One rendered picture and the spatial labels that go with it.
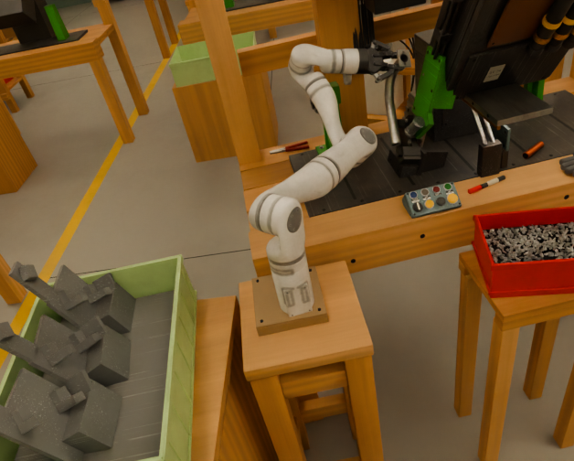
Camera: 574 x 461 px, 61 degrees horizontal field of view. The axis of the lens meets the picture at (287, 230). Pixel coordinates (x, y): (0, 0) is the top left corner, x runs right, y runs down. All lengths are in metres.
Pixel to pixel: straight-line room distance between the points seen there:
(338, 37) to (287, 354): 1.10
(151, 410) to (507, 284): 0.93
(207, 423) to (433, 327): 1.37
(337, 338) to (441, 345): 1.12
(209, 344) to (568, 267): 0.94
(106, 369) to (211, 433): 0.30
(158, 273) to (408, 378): 1.19
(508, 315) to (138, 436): 0.94
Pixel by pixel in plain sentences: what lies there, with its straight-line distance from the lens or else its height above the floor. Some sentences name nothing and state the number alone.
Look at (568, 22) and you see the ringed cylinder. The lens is 1.49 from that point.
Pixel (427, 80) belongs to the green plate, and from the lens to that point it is 1.62.
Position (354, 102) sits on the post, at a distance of 1.92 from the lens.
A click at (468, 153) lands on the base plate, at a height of 0.90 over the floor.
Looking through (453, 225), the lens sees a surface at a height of 0.85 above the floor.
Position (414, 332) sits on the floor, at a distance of 2.35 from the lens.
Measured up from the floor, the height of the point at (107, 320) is 0.91.
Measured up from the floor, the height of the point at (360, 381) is 0.71.
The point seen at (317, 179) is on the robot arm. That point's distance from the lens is 1.20.
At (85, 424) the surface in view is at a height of 0.92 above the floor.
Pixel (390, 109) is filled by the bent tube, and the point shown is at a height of 1.09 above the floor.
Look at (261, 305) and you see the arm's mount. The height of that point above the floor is 0.89.
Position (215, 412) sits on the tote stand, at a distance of 1.27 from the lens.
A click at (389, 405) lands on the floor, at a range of 2.13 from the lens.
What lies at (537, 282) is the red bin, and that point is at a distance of 1.40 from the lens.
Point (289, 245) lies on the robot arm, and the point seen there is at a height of 1.12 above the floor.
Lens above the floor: 1.81
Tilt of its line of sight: 37 degrees down
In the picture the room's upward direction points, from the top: 13 degrees counter-clockwise
